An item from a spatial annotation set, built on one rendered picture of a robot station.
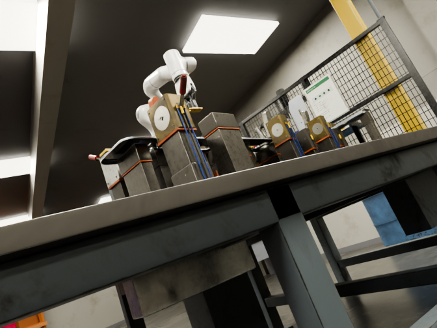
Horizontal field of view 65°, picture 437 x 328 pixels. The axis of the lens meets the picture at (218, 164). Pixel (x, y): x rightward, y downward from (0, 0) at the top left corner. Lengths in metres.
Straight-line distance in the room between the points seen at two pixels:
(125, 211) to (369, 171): 0.70
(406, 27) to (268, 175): 4.13
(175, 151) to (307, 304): 0.54
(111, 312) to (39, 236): 10.29
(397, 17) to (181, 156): 4.08
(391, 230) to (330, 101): 1.77
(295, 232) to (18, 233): 0.52
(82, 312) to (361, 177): 10.05
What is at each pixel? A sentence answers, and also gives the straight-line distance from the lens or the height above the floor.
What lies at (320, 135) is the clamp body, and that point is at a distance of 1.85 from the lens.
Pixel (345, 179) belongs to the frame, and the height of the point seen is 0.63.
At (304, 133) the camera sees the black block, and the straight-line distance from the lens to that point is 1.74.
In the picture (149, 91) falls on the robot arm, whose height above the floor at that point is 1.61.
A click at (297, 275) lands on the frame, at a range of 0.76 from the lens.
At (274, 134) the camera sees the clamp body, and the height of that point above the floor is 0.98.
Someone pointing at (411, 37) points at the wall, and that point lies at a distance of 4.71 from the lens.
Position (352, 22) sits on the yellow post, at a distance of 2.62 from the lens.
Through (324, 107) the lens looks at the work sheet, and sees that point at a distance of 2.54.
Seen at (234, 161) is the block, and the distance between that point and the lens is 1.16.
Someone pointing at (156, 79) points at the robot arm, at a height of 1.58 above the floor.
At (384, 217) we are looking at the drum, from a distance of 3.86.
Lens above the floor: 0.55
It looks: 15 degrees up
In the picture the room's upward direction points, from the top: 22 degrees counter-clockwise
